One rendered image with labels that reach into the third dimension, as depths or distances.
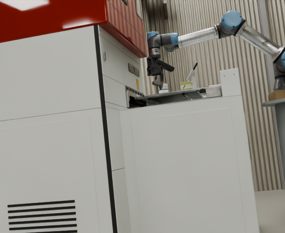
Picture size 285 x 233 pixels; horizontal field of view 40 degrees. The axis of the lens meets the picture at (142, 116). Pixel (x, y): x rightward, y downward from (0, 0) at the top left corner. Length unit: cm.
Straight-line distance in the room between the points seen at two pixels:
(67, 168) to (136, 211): 42
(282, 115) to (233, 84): 63
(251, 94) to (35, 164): 322
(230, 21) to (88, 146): 117
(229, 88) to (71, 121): 80
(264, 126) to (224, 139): 279
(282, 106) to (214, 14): 252
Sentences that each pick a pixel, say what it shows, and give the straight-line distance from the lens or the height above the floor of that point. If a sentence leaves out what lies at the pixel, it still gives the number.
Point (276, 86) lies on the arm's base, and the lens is 260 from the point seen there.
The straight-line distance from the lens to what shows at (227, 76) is 203.
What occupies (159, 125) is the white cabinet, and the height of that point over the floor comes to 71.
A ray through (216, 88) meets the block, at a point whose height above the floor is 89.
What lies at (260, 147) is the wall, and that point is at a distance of 469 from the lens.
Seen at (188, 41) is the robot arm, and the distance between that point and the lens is 259.
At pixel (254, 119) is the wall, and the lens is 469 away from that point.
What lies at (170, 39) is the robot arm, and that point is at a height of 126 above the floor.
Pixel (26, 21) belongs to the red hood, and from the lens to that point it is 211.
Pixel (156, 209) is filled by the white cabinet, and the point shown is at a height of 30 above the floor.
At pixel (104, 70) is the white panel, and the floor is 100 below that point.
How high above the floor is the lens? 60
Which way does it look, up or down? 5 degrees up
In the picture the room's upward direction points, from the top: 6 degrees counter-clockwise
